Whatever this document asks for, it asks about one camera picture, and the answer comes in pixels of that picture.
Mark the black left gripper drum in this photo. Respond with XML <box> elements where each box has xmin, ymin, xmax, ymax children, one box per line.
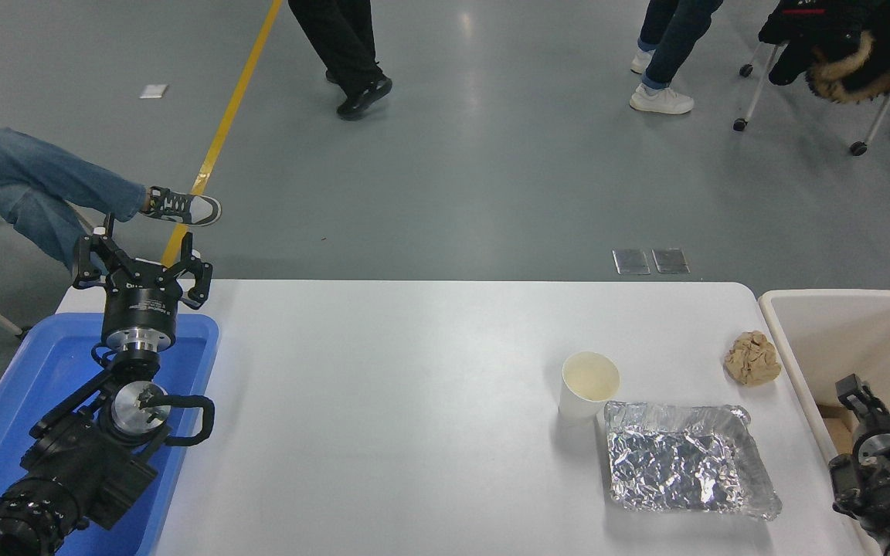
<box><xmin>100</xmin><ymin>266</ymin><xmax>184</xmax><ymax>335</ymax></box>

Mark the white paper cup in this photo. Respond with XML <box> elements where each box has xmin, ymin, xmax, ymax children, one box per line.
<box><xmin>559</xmin><ymin>351</ymin><xmax>621</xmax><ymax>424</ymax></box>

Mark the blue plastic tray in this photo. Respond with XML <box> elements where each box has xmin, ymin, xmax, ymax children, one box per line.
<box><xmin>0</xmin><ymin>312</ymin><xmax>220</xmax><ymax>556</ymax></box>

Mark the seated person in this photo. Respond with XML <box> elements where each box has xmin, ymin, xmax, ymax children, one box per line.
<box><xmin>0</xmin><ymin>114</ymin><xmax>223</xmax><ymax>273</ymax></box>

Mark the person in dark shoes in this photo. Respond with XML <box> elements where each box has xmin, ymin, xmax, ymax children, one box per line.
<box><xmin>287</xmin><ymin>0</ymin><xmax>394</xmax><ymax>121</ymax></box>

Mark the metal floor plate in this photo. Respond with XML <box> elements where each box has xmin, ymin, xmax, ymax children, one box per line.
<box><xmin>613</xmin><ymin>249</ymin><xmax>651</xmax><ymax>276</ymax></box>
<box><xmin>652</xmin><ymin>248</ymin><xmax>691</xmax><ymax>275</ymax></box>

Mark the crumpled foil tray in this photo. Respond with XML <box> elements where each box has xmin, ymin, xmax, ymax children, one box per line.
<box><xmin>604</xmin><ymin>400</ymin><xmax>783</xmax><ymax>522</ymax></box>

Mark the person in white shoes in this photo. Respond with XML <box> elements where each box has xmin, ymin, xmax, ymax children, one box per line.
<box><xmin>630</xmin><ymin>0</ymin><xmax>725</xmax><ymax>116</ymax></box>

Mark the crumpled tan paper ball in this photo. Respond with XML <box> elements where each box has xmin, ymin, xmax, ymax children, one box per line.
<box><xmin>724</xmin><ymin>331</ymin><xmax>783</xmax><ymax>386</ymax></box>

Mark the wheeled metal chair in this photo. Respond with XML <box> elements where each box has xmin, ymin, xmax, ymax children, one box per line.
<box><xmin>732</xmin><ymin>40</ymin><xmax>890</xmax><ymax>157</ymax></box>

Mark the large pale bin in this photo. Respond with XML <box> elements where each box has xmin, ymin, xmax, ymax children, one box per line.
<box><xmin>758</xmin><ymin>289</ymin><xmax>890</xmax><ymax>556</ymax></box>

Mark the brown cardboard piece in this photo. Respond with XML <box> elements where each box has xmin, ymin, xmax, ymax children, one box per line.
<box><xmin>817</xmin><ymin>402</ymin><xmax>862</xmax><ymax>457</ymax></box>

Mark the black coat with fur trim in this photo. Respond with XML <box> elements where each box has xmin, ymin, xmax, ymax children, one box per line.
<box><xmin>758</xmin><ymin>0</ymin><xmax>890</xmax><ymax>106</ymax></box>

